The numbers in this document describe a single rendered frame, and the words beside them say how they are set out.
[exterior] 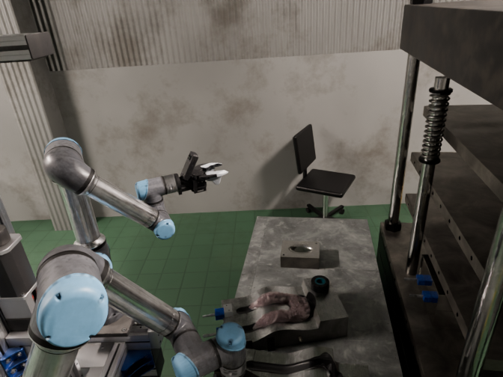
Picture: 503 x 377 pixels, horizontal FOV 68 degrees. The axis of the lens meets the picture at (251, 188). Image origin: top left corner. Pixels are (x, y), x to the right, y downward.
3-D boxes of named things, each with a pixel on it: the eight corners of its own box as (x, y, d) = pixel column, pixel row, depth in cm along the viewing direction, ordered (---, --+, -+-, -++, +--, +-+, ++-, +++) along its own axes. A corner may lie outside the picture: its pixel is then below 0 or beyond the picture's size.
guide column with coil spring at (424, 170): (398, 323, 202) (437, 78, 144) (397, 316, 206) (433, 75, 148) (409, 324, 201) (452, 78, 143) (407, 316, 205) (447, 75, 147)
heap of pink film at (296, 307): (253, 333, 150) (252, 319, 147) (248, 303, 166) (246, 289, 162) (316, 324, 153) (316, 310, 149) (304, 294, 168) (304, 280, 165)
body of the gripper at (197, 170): (202, 181, 158) (174, 188, 154) (200, 164, 153) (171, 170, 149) (208, 190, 152) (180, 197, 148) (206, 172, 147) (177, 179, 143)
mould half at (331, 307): (227, 356, 148) (224, 336, 144) (222, 309, 172) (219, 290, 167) (346, 336, 153) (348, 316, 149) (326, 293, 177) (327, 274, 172)
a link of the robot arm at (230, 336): (208, 328, 97) (236, 314, 101) (211, 353, 103) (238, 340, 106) (221, 351, 91) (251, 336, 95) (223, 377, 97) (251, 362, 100)
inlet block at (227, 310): (203, 325, 160) (201, 316, 157) (203, 316, 164) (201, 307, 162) (233, 320, 161) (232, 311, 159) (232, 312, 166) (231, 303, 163)
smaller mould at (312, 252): (280, 267, 196) (280, 256, 193) (282, 250, 209) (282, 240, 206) (319, 269, 192) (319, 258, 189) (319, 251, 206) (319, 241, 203)
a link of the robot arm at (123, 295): (22, 253, 82) (168, 336, 111) (22, 282, 73) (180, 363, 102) (62, 217, 83) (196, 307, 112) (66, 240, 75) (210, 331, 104)
